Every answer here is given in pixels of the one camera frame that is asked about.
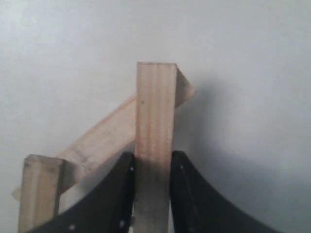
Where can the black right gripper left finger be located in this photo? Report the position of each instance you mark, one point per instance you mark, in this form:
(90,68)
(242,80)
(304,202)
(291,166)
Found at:
(106,209)

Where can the diagonal wooden stick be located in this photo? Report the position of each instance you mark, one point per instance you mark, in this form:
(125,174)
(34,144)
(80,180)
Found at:
(42,180)

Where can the horizontal wooden stick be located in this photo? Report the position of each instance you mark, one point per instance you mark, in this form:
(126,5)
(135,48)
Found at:
(156,89)
(100,143)

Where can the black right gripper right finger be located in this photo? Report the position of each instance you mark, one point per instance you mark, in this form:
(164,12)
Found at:
(198,208)

